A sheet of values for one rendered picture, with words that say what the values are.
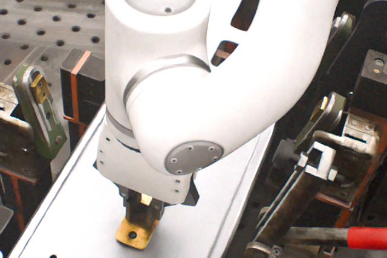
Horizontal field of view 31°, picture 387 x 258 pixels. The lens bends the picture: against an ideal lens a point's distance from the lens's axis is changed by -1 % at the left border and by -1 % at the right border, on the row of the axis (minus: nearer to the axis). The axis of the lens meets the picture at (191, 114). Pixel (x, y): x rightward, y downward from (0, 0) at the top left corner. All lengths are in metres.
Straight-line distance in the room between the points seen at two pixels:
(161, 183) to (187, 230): 0.13
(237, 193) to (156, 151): 0.33
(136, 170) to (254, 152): 0.23
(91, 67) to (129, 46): 0.43
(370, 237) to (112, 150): 0.26
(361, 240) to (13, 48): 0.90
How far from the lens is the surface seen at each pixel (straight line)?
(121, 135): 0.63
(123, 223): 0.81
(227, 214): 0.83
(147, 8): 0.53
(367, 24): 0.87
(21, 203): 1.02
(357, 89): 0.86
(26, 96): 0.81
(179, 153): 0.52
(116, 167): 0.71
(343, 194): 0.92
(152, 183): 0.71
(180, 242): 0.81
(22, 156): 0.90
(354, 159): 0.85
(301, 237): 0.72
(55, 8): 1.49
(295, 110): 1.06
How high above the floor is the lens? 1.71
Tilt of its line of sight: 51 degrees down
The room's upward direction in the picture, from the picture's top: 8 degrees clockwise
